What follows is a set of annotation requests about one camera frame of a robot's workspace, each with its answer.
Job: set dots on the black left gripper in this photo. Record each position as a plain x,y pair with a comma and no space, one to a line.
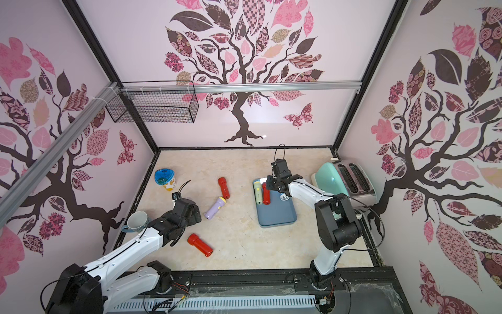
196,217

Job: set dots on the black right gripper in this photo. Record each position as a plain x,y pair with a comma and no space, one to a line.
278,182

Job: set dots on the red flashlight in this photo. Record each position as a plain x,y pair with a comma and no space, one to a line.
266,194
222,182
195,241

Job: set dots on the green yellow flashlight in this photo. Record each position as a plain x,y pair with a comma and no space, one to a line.
258,192

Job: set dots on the blue plastic tray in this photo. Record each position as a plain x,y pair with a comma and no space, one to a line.
278,213

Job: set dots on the purple yellow flashlight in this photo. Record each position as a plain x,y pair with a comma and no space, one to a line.
219,203

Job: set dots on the blue white flashlight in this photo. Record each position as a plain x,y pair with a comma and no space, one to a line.
284,197

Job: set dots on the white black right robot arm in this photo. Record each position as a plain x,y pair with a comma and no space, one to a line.
337,223

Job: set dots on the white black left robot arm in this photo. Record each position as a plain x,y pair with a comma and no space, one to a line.
101,285

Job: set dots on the blue floral mug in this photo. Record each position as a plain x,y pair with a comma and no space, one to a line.
137,222

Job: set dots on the blue lidded snack cup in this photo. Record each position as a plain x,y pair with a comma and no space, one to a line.
165,178

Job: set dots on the mint green toaster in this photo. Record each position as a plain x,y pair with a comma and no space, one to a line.
345,177

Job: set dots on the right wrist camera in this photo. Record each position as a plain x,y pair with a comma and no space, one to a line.
280,169

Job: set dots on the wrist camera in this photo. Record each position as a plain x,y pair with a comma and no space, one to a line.
176,195
280,169

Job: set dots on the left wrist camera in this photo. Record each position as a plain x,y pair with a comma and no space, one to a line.
176,195

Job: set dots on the aluminium frame rail back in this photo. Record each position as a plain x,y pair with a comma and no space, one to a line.
255,87

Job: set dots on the aluminium frame rail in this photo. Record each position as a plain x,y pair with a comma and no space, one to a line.
255,87
16,195

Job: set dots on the black wire basket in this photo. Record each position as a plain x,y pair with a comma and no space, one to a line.
155,102

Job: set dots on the white slotted cable duct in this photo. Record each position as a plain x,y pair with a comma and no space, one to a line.
229,304

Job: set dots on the aluminium frame rail left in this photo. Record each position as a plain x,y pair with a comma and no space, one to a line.
16,195

